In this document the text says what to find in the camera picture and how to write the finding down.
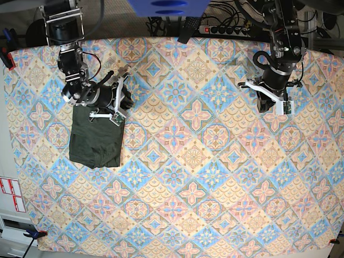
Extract blue clamp bottom left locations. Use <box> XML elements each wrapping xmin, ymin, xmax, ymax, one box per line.
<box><xmin>23</xmin><ymin>230</ymin><xmax>48</xmax><ymax>258</ymax></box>

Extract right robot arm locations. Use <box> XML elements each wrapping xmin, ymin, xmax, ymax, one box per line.
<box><xmin>1</xmin><ymin>1</ymin><xmax>133</xmax><ymax>126</ymax></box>

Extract dark green long-sleeve shirt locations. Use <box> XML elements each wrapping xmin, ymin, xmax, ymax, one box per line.
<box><xmin>69</xmin><ymin>106</ymin><xmax>124</xmax><ymax>169</ymax></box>

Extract red white label stickers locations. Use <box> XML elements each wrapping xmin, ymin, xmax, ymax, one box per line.
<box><xmin>1</xmin><ymin>177</ymin><xmax>26</xmax><ymax>213</ymax></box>

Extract black remote keypad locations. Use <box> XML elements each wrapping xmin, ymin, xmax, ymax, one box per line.
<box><xmin>177</xmin><ymin>17</ymin><xmax>201</xmax><ymax>44</ymax></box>

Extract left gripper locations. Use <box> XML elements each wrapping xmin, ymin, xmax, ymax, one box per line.
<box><xmin>238</xmin><ymin>67</ymin><xmax>294</xmax><ymax>115</ymax></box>

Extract white power strip red switch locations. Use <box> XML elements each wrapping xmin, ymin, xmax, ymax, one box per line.
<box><xmin>198</xmin><ymin>25</ymin><xmax>249</xmax><ymax>37</ymax></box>

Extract black round stool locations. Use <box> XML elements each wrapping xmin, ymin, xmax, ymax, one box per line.
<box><xmin>25</xmin><ymin>19</ymin><xmax>48</xmax><ymax>47</ymax></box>

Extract orange clamp bottom right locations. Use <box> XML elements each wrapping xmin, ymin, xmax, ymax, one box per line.
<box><xmin>330</xmin><ymin>239</ymin><xmax>340</xmax><ymax>245</ymax></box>

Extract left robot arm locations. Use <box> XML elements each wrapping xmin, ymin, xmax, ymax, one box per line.
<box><xmin>235</xmin><ymin>1</ymin><xmax>307</xmax><ymax>115</ymax></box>

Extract blue plastic box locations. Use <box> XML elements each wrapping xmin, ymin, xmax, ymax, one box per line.
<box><xmin>128</xmin><ymin>0</ymin><xmax>210</xmax><ymax>17</ymax></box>

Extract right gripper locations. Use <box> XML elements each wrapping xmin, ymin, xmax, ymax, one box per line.
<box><xmin>88</xmin><ymin>65</ymin><xmax>134</xmax><ymax>126</ymax></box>

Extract white cabinet drawer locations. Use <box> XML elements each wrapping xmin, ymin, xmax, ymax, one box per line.
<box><xmin>1</xmin><ymin>213</ymin><xmax>37</xmax><ymax>257</ymax></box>

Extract patterned tile tablecloth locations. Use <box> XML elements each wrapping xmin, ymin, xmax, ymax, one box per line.
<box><xmin>4</xmin><ymin>38</ymin><xmax>343</xmax><ymax>257</ymax></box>

